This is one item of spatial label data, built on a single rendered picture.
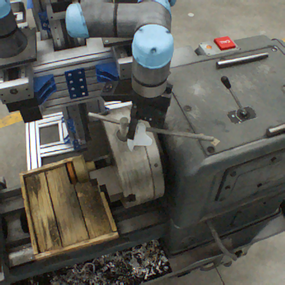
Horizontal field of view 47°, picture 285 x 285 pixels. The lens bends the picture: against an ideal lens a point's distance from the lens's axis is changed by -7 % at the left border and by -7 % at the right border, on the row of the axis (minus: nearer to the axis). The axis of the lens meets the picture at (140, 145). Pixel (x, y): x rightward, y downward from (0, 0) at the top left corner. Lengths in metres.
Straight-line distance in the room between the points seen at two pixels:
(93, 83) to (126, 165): 0.69
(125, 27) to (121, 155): 0.40
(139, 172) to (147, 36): 0.47
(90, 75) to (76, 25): 0.84
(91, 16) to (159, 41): 0.17
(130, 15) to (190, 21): 2.90
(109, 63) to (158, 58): 0.90
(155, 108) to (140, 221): 0.57
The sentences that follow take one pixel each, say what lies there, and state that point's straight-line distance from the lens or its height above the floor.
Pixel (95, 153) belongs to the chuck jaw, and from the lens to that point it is 1.10.
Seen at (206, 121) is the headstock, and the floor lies 1.25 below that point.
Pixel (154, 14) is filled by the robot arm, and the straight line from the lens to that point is 0.71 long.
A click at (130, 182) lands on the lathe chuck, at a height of 1.16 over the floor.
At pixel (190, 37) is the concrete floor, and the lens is 3.38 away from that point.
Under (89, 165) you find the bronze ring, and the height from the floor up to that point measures 1.11.
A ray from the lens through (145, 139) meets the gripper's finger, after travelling 0.86.
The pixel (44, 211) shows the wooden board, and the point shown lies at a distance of 1.31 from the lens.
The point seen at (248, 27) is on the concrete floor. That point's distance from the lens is 3.67.
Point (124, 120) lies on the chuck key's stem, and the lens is 0.92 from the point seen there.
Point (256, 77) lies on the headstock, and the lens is 1.18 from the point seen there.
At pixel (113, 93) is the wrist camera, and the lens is 0.81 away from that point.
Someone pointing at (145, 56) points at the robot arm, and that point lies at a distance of 0.63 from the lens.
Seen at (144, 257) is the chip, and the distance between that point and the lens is 1.54.
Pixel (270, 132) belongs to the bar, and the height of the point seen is 1.27.
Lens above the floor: 2.03
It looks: 55 degrees down
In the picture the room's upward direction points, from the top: 2 degrees counter-clockwise
